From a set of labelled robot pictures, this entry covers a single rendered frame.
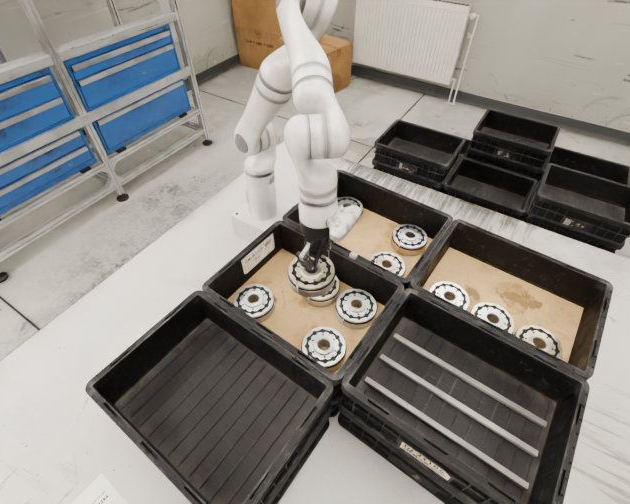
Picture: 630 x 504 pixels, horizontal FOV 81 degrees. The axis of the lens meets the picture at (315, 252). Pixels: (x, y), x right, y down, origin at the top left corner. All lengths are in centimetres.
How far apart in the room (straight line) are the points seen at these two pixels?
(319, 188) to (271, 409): 48
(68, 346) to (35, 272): 142
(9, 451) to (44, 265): 160
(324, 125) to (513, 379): 70
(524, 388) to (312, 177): 67
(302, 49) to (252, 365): 66
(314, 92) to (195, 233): 87
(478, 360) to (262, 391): 50
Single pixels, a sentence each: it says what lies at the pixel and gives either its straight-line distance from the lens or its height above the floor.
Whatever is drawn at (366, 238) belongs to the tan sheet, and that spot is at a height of 83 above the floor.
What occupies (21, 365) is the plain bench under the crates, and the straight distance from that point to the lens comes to 130.
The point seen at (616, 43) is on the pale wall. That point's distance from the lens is 375.
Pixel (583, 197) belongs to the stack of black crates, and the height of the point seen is 49.
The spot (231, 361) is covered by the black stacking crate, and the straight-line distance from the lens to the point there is 92.
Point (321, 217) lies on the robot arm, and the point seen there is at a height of 118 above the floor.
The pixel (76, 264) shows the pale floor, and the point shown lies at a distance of 256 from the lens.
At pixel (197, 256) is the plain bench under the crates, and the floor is 70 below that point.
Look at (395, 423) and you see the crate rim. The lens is 76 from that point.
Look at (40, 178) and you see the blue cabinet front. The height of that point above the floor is 39.
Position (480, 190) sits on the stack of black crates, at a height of 38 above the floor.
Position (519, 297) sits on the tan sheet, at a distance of 113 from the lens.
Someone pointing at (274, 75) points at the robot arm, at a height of 129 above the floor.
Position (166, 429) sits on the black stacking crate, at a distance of 90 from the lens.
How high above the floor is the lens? 164
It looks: 48 degrees down
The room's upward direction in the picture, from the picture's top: straight up
